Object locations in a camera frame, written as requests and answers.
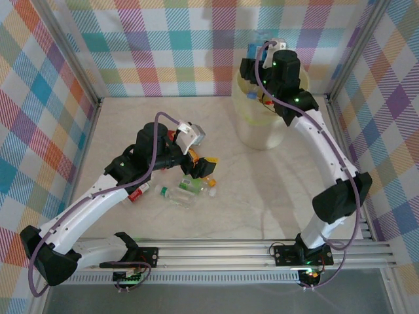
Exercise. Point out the clear bottle dark blue label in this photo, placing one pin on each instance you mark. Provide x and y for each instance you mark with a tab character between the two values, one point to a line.
252	95

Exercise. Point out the water bottle blue barcode label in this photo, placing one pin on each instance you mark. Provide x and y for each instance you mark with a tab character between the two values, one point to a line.
257	50

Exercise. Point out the green label plastic bottle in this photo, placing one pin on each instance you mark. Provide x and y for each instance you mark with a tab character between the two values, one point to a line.
188	184

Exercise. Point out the translucent white bottle cap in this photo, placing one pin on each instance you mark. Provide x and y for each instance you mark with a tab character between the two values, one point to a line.
212	193

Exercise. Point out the clear bottle green neck band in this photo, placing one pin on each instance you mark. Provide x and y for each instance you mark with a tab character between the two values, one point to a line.
176	196

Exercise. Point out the clear bottle red label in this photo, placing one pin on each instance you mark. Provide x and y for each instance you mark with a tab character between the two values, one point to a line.
135	195

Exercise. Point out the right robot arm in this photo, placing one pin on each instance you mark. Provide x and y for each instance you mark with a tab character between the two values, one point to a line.
324	147

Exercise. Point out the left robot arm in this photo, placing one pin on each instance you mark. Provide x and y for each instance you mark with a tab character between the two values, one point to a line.
85	207

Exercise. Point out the translucent yellow round bin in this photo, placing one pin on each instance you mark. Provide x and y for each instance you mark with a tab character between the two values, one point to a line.
258	131

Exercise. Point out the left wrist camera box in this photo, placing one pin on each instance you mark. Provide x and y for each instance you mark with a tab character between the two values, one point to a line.
193	135

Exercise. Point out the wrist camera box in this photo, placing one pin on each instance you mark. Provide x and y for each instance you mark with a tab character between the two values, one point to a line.
193	135
278	44

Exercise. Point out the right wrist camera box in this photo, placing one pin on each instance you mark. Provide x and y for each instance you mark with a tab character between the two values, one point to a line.
278	44

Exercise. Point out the aluminium table edge rail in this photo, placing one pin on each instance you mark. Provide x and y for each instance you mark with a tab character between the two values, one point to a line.
349	157
81	157

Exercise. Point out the aluminium frame post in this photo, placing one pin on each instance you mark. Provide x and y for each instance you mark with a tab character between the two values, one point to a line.
70	52
357	49

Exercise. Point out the aluminium mounting rail beam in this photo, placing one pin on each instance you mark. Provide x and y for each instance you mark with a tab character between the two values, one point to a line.
212	258

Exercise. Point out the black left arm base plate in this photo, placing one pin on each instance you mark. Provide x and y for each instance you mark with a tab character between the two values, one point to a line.
147	255

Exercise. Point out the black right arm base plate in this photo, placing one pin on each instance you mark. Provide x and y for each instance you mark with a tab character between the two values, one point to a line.
283	256

